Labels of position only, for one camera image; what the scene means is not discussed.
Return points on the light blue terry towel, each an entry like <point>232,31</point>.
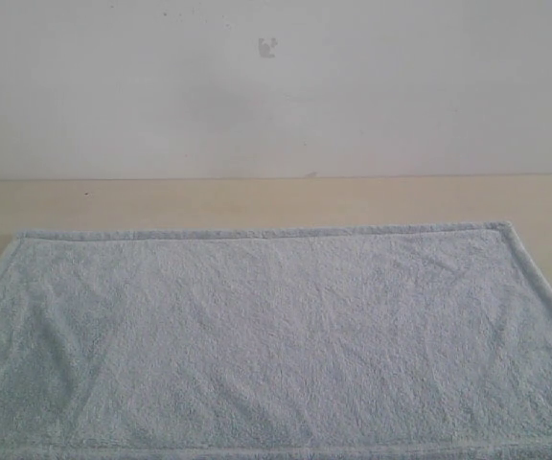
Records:
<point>370,342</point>

